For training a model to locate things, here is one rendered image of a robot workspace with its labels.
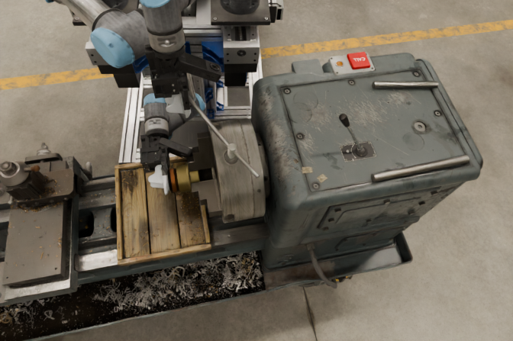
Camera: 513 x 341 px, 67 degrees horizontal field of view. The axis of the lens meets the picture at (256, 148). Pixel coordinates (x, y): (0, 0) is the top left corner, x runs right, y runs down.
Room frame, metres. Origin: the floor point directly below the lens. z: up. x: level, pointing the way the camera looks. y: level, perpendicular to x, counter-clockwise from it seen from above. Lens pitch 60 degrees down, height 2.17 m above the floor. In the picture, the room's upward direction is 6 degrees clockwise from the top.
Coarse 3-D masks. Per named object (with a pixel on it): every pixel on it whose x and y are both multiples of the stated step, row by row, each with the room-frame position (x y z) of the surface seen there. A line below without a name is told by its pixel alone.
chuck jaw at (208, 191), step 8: (192, 184) 0.46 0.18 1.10; (200, 184) 0.46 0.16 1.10; (208, 184) 0.47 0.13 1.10; (216, 184) 0.47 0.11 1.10; (192, 192) 0.44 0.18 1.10; (200, 192) 0.44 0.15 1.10; (208, 192) 0.44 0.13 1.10; (216, 192) 0.44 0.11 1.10; (200, 200) 0.41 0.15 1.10; (208, 200) 0.41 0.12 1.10; (216, 200) 0.42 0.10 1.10; (208, 208) 0.39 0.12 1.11; (216, 208) 0.39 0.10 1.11; (216, 216) 0.38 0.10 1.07; (232, 216) 0.38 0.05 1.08
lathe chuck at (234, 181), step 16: (208, 128) 0.64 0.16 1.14; (224, 128) 0.59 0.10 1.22; (240, 128) 0.60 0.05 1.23; (240, 144) 0.54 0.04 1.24; (224, 160) 0.48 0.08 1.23; (224, 176) 0.44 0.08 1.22; (240, 176) 0.45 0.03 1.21; (224, 192) 0.41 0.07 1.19; (240, 192) 0.42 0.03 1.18; (224, 208) 0.38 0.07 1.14; (240, 208) 0.39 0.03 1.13
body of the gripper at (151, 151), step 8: (144, 136) 0.61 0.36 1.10; (152, 136) 0.61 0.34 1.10; (160, 136) 0.62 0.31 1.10; (168, 136) 0.63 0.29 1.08; (144, 144) 0.59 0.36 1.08; (152, 144) 0.59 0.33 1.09; (160, 144) 0.59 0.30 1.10; (144, 152) 0.55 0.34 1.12; (152, 152) 0.55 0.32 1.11; (160, 152) 0.55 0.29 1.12; (168, 152) 0.57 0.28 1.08; (144, 160) 0.52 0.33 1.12; (152, 160) 0.52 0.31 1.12; (160, 160) 0.53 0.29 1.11; (168, 160) 0.54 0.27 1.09; (152, 168) 0.52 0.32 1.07; (168, 168) 0.52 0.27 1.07
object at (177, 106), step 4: (176, 96) 0.55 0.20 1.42; (180, 96) 0.55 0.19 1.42; (176, 100) 0.54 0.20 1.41; (180, 100) 0.54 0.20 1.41; (172, 104) 0.54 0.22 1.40; (176, 104) 0.54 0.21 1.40; (180, 104) 0.54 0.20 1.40; (168, 108) 0.53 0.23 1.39; (172, 108) 0.53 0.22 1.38; (176, 108) 0.54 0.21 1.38; (180, 108) 0.54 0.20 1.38; (172, 112) 0.53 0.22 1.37; (176, 112) 0.53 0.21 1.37; (180, 112) 0.54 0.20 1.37; (184, 112) 0.54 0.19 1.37; (188, 112) 0.54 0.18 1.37; (188, 116) 0.54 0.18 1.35
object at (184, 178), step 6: (186, 162) 0.53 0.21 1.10; (180, 168) 0.50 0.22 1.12; (186, 168) 0.50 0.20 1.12; (168, 174) 0.48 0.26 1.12; (174, 174) 0.48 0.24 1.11; (180, 174) 0.48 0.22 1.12; (186, 174) 0.48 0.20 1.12; (192, 174) 0.49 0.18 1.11; (198, 174) 0.52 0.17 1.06; (168, 180) 0.46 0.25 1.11; (174, 180) 0.46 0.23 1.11; (180, 180) 0.46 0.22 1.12; (186, 180) 0.47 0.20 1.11; (192, 180) 0.47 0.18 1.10; (198, 180) 0.48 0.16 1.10; (174, 186) 0.45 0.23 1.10; (180, 186) 0.45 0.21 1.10; (186, 186) 0.45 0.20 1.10; (180, 192) 0.44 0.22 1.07
